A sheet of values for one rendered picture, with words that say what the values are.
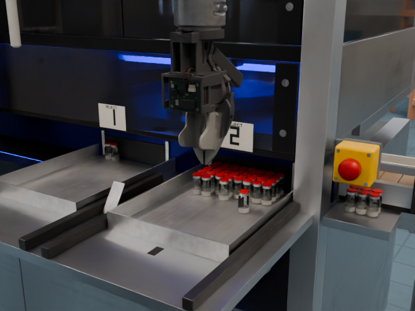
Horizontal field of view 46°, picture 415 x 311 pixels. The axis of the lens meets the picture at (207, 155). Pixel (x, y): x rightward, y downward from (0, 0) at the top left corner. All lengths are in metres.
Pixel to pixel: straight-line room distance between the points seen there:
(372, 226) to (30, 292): 1.14
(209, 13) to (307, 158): 0.40
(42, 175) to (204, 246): 0.57
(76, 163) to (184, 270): 0.62
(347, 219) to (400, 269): 1.73
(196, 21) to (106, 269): 0.41
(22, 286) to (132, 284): 1.01
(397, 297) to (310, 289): 1.42
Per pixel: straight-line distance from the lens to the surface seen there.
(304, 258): 1.06
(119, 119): 1.21
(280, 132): 0.99
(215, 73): 0.73
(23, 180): 1.24
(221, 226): 0.94
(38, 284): 1.69
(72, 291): 1.57
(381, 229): 0.99
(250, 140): 1.02
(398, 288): 2.56
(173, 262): 0.83
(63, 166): 1.31
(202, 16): 0.70
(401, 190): 1.07
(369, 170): 0.95
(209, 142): 0.75
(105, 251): 0.88
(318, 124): 0.96
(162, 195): 1.07
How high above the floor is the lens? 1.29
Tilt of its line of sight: 17 degrees down
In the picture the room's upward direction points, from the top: straight up
